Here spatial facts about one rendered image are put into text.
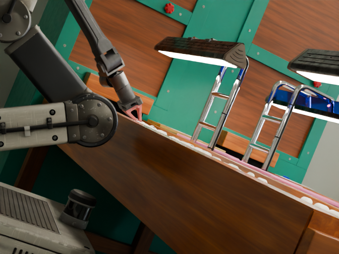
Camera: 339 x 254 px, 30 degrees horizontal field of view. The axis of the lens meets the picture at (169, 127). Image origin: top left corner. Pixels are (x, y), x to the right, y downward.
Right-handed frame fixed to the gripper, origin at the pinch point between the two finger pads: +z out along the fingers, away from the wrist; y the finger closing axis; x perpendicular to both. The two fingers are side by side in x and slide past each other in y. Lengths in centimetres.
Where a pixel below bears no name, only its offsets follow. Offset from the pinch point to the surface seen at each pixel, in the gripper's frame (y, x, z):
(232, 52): -40, -27, -17
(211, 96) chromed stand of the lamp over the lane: -3.6, -28.3, 4.6
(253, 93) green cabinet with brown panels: 38, -63, 29
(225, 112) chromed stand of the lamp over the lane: -18.7, -24.9, 7.0
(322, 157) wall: 137, -135, 135
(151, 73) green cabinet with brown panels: 38.8, -22.8, -2.6
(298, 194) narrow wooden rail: -84, -10, 10
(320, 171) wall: 137, -130, 143
